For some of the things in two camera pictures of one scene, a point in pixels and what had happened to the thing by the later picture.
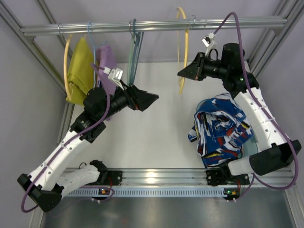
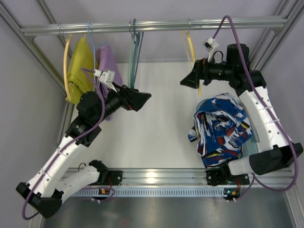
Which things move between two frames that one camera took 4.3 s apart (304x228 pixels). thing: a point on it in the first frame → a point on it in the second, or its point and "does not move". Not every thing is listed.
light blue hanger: [89, 26] does not move
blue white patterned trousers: [221, 126] does not move
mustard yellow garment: [80, 71] does not move
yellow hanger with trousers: [181, 82] → [189, 38]
